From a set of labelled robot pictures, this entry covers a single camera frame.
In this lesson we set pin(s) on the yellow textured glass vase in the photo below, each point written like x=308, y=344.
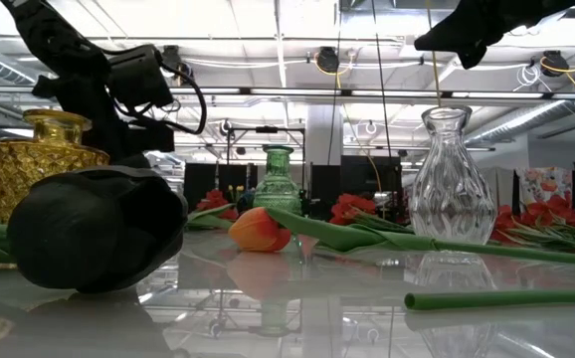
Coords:
x=44, y=159

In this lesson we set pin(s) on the clear ribbed glass vase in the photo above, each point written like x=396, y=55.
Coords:
x=449, y=199

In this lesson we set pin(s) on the floral patterned cloth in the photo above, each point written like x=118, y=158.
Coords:
x=543, y=184

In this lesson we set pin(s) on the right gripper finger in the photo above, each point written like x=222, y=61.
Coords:
x=441, y=35
x=474, y=50

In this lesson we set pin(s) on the red artificial flower bunch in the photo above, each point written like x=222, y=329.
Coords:
x=349, y=206
x=556, y=209
x=215, y=199

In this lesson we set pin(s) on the green glass vase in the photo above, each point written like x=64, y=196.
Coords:
x=277, y=194

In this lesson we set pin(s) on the black partition panel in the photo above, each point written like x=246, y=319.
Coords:
x=362, y=174
x=203, y=184

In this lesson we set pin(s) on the orange artificial tulip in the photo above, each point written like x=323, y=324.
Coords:
x=491, y=300
x=257, y=231

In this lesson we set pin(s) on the ceiling light strip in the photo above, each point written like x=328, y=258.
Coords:
x=277, y=92

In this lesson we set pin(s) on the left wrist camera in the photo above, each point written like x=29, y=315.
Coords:
x=138, y=74

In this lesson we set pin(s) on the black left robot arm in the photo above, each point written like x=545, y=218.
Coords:
x=54, y=40

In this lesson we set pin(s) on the silver ventilation duct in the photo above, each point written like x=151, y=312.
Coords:
x=531, y=117

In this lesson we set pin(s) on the black artificial tulip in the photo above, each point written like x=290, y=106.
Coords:
x=93, y=229

